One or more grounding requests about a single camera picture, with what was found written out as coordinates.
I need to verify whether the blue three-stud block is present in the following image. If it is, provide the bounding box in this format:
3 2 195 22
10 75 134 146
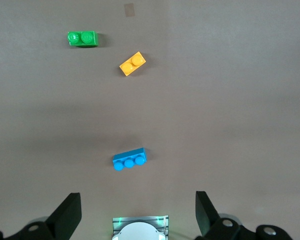
112 147 148 172

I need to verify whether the yellow two-stud block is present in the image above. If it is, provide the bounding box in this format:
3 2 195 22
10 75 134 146
119 51 147 77

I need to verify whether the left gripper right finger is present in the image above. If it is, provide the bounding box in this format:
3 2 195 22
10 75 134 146
194 191 299 240

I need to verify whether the brown tape patch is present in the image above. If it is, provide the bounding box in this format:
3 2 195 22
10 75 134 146
123 2 136 19

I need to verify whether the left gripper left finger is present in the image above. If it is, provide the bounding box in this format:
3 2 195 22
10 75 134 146
0 192 82 240

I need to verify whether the green two-stud block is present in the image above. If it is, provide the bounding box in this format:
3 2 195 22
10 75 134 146
66 30 100 48

